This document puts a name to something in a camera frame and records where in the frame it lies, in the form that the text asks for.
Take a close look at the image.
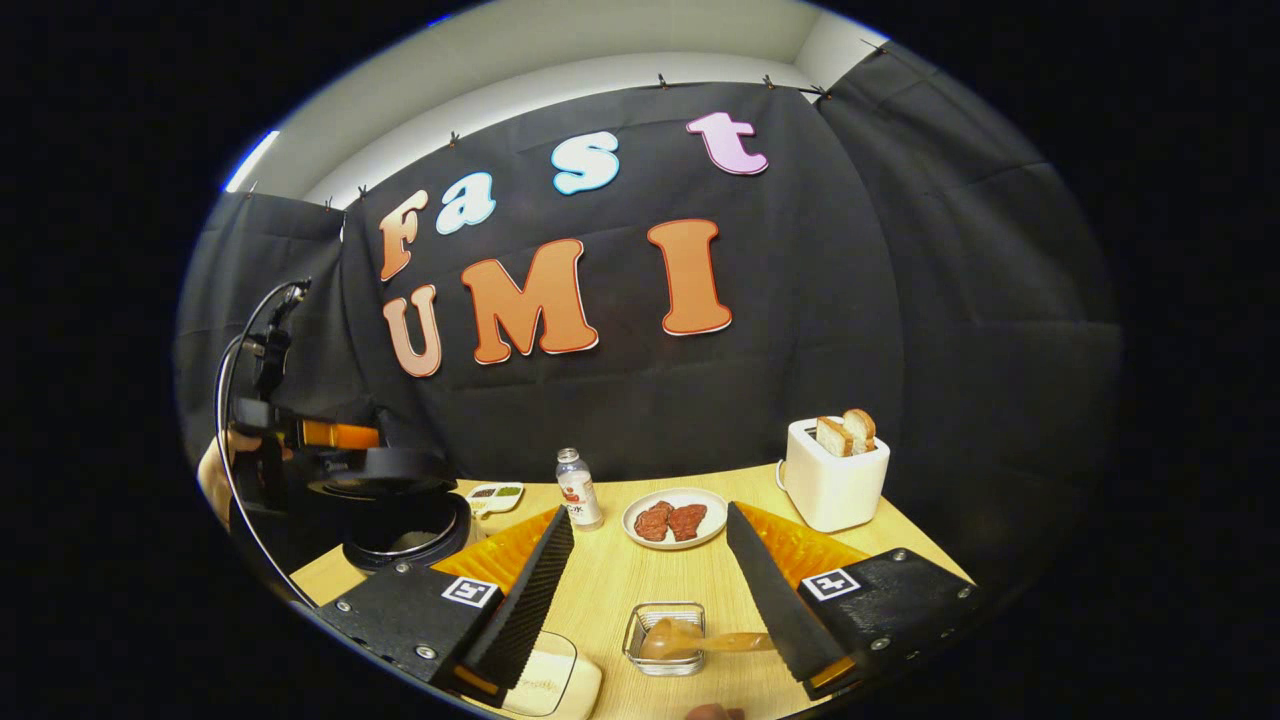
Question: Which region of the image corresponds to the wooden spoon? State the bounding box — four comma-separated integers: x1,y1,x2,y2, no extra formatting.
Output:
640,617,776,661

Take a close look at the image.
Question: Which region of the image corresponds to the black backdrop cloth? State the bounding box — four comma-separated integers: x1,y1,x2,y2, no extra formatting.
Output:
175,40,1126,601

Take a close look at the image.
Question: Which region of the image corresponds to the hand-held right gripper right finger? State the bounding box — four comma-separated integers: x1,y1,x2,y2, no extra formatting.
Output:
725,500,981,701

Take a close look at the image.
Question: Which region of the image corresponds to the white divided seasoning dish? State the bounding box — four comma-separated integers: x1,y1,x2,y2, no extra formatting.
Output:
465,482,525,516

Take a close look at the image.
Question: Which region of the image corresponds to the white rice container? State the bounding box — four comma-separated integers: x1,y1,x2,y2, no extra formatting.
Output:
498,630,604,719

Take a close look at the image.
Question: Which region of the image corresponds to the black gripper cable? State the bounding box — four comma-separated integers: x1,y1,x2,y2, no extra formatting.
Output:
213,280,321,611

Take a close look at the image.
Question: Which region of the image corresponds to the metal chopstick holder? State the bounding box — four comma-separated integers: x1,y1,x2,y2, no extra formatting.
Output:
622,601,707,678

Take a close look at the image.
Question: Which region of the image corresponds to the grey white rice cooker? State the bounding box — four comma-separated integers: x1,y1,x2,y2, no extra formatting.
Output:
305,447,474,574

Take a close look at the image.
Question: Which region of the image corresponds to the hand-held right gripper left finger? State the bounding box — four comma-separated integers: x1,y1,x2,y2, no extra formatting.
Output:
315,505,576,709

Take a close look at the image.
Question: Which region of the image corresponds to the white round plate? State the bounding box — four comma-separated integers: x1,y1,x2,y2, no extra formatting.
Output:
621,487,729,551

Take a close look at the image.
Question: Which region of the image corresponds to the white toaster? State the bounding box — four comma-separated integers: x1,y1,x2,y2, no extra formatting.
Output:
783,415,891,534

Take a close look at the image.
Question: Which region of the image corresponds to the small clear plastic bottle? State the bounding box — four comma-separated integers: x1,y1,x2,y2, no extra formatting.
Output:
556,447,605,532

